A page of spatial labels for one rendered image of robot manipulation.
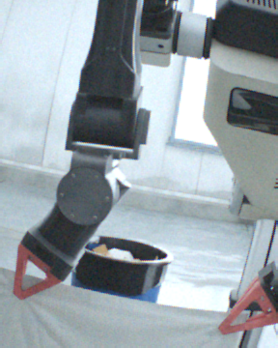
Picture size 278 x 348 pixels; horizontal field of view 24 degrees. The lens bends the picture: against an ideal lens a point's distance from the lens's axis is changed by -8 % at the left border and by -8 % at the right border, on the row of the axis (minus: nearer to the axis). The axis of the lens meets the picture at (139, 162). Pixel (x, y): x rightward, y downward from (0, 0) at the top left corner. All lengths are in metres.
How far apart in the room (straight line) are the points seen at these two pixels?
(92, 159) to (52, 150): 8.32
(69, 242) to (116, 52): 0.21
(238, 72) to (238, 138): 0.14
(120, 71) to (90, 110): 0.06
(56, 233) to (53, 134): 8.23
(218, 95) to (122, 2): 0.46
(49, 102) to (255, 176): 7.82
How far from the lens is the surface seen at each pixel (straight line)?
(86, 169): 0.67
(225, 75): 1.10
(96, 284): 2.97
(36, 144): 9.04
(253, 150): 1.20
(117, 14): 0.71
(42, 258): 0.77
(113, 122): 0.74
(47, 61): 9.03
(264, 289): 0.76
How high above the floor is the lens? 1.31
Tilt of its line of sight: 5 degrees down
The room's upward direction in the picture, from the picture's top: 10 degrees clockwise
